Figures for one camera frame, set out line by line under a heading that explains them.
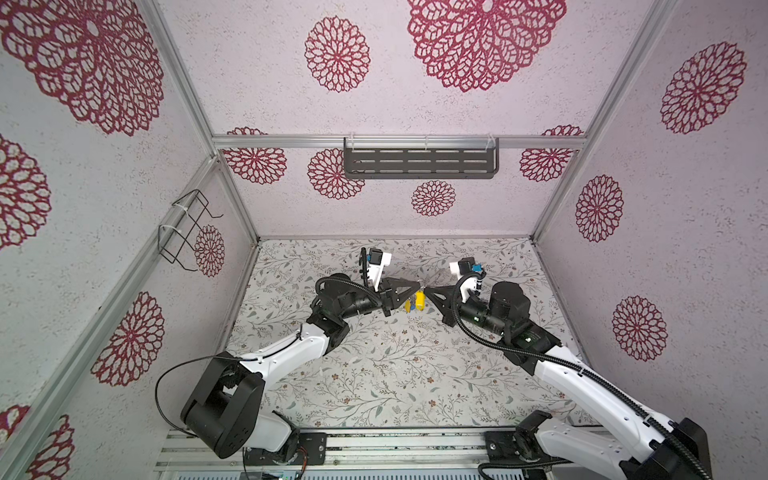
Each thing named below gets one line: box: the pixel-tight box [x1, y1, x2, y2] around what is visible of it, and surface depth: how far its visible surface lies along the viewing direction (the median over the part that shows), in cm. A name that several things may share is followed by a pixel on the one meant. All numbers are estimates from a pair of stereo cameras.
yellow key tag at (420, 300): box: [415, 290, 427, 311], surface depth 72 cm
